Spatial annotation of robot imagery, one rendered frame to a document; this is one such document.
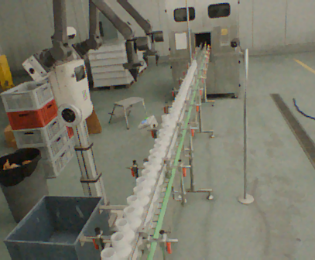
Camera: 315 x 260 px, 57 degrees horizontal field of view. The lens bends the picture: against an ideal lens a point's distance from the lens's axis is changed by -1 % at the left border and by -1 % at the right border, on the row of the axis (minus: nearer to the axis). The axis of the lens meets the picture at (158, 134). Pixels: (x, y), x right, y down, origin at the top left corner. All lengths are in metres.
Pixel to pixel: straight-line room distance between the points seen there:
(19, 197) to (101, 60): 5.57
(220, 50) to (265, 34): 5.75
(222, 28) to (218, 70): 0.79
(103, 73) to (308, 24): 7.29
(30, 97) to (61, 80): 1.71
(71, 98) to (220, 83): 4.42
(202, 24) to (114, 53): 2.84
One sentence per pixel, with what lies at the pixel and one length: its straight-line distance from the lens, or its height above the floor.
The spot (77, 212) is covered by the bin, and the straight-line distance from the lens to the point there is 1.52.
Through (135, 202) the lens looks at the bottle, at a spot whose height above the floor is 1.16.
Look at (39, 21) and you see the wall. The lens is 13.30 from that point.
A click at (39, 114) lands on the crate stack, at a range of 3.55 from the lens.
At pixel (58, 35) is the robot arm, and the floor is 1.66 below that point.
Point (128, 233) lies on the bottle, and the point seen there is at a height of 1.13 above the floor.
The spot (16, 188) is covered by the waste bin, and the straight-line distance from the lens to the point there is 2.90.
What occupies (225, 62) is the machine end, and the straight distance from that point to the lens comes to 5.88.
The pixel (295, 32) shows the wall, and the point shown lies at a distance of 11.66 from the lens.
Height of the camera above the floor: 1.70
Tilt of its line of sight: 22 degrees down
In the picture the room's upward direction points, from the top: 7 degrees counter-clockwise
